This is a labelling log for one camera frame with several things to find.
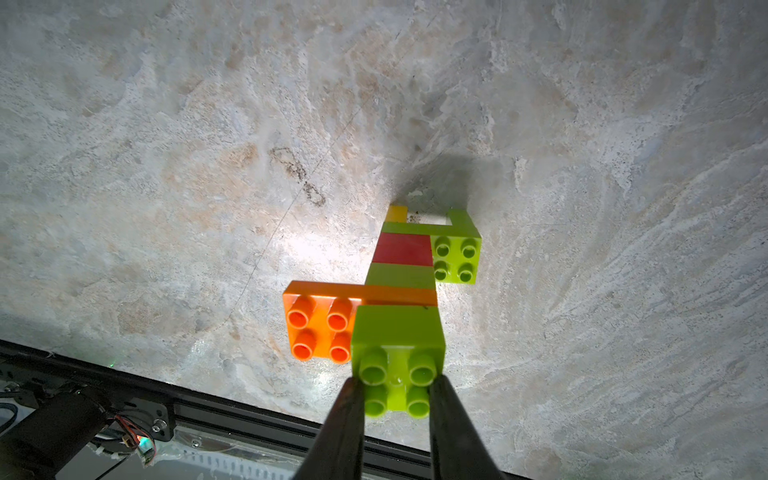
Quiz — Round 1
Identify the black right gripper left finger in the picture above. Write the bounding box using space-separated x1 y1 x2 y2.
293 377 365 480

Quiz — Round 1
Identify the small green studded lego brick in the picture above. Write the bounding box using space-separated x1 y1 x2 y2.
351 305 446 419

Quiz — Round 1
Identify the green square lego brick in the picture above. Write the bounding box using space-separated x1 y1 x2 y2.
430 209 482 285

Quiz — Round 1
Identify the red lego brick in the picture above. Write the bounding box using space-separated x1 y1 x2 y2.
372 233 433 267

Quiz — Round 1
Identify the long green lego brick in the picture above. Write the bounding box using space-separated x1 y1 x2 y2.
382 222 457 237

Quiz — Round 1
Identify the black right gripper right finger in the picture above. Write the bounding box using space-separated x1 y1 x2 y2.
429 375 505 479

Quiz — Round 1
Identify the green hollow lego brick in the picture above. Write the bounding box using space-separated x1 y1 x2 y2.
365 262 436 290

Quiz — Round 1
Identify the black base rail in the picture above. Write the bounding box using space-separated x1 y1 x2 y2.
0 338 529 480

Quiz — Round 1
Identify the yellow lego brick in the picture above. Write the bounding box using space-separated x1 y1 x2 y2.
385 205 408 223

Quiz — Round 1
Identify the orange long lego brick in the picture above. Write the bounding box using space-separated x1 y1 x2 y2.
283 280 437 364

